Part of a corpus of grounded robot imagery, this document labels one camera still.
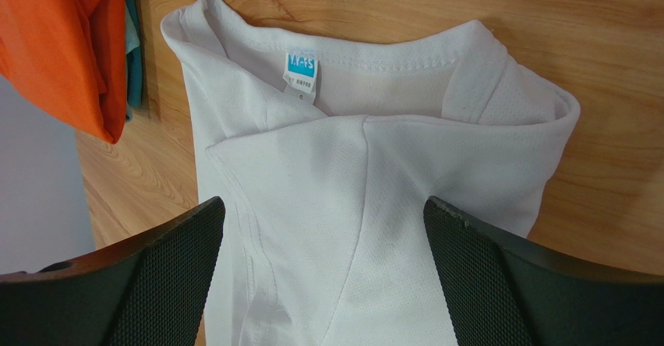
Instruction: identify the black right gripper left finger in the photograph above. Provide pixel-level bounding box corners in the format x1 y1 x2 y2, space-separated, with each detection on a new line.
1 197 225 345

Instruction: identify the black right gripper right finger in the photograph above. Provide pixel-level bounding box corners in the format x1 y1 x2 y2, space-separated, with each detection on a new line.
423 197 663 345

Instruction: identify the white t shirt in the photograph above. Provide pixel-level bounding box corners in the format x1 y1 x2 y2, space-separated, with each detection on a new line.
161 0 581 345

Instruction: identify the folded teal t shirt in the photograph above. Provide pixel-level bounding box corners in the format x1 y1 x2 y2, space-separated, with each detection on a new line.
125 0 143 122

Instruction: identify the folded orange t shirt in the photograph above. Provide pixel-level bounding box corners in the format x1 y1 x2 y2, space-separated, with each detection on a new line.
1 0 127 144

